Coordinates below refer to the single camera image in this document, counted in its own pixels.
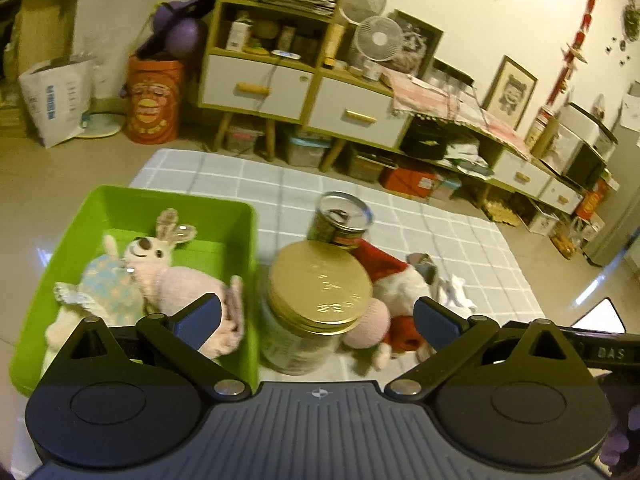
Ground white drawer flat gold handle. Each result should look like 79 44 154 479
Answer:
306 77 407 149

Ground grey refrigerator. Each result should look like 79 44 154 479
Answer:
585 120 640 267

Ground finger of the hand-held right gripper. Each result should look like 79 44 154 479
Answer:
560 327 640 373

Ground folded white clothes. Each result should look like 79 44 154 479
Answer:
445 142 493 179

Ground pink plush toy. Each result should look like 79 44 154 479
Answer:
137 266 246 361

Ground white round fan base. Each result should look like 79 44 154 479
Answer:
80 112 124 140

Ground white drawer round wooden handle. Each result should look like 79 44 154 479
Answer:
202 55 316 123

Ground red printed barrel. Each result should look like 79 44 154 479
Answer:
122 55 185 145

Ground white paper bag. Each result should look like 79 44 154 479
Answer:
19 55 98 148

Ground pink fringed cloth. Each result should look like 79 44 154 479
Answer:
382 70 533 161

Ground green plastic bin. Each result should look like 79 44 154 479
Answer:
10 185 261 397

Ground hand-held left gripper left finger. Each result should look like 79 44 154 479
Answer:
47 294 252 401

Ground tall round tin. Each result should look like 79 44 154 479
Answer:
525 105 559 159

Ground person's right hand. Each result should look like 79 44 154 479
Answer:
599 372 636 467

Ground wooden shelf cabinet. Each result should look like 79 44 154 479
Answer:
197 0 416 173

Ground small white carton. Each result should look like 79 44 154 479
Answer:
227 20 251 51

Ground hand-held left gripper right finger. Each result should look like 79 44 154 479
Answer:
384 296 593 403

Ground clear jar gold lid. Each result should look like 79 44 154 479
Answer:
257 241 373 377

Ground framed cartoon girl picture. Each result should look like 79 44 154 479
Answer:
482 55 539 131

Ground dark purple curved board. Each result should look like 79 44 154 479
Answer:
135 0 217 58

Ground santa plush doll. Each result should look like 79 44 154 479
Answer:
342 240 440 373

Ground black microwave oven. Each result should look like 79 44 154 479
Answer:
565 102 619 189

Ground small white desk fan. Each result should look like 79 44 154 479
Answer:
355 16 404 81

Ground purple exercise ball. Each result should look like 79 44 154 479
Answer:
165 19 202 58

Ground black box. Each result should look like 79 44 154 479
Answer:
400 117 451 161

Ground clear plastic storage box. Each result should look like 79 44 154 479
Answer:
225 127 264 156
286 135 332 169

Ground low wooden bench cabinet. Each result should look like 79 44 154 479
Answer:
480 130 586 217

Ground black cable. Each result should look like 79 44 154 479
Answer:
257 57 281 111

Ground cream cardboard tube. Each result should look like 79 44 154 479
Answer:
324 24 346 68

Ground dark tin can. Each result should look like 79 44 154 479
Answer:
306 191 375 252

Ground bunny plush blue dress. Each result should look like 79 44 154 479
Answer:
44 208 198 376

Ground red hanging wall decoration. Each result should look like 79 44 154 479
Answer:
547 0 607 107

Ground red cardboard box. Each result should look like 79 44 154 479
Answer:
382 167 437 199

